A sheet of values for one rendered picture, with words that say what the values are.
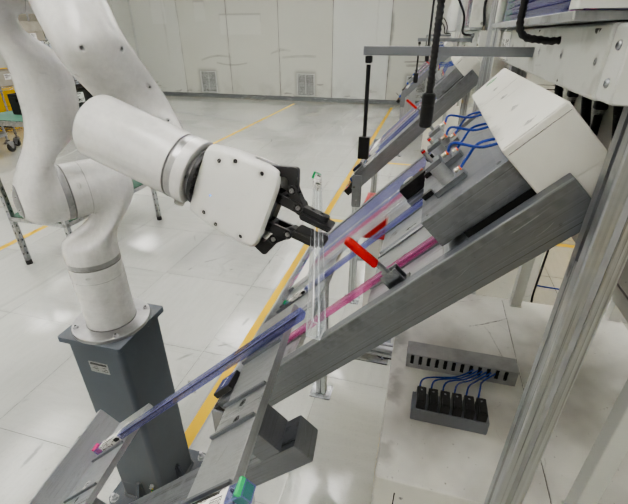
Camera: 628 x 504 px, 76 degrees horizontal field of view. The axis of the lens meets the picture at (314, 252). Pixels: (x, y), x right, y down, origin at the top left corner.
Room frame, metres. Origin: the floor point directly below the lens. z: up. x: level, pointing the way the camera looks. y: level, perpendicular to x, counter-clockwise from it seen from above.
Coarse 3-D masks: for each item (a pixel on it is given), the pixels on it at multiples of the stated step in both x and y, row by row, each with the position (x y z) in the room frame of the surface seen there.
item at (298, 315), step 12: (300, 312) 0.40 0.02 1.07; (276, 324) 0.40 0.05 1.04; (288, 324) 0.39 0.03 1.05; (264, 336) 0.40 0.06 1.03; (276, 336) 0.39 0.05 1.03; (240, 348) 0.41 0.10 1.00; (252, 348) 0.40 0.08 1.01; (228, 360) 0.41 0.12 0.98; (240, 360) 0.40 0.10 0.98; (204, 372) 0.42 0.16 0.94; (216, 372) 0.41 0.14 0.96; (192, 384) 0.42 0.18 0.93; (204, 384) 0.41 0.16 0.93; (180, 396) 0.42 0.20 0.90; (156, 408) 0.43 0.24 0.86; (168, 408) 0.42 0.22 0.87; (144, 420) 0.43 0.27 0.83; (120, 432) 0.44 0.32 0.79
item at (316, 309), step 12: (312, 204) 0.55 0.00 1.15; (312, 228) 0.44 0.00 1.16; (312, 240) 0.40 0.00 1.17; (312, 252) 0.36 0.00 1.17; (312, 264) 0.33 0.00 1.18; (312, 276) 0.30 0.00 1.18; (324, 276) 0.31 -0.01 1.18; (312, 288) 0.28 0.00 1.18; (324, 288) 0.28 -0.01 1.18; (312, 300) 0.26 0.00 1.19; (324, 300) 0.26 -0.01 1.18; (312, 312) 0.24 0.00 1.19; (324, 312) 0.25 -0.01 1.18; (312, 324) 0.23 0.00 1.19; (324, 324) 0.23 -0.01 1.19; (312, 336) 0.23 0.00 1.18
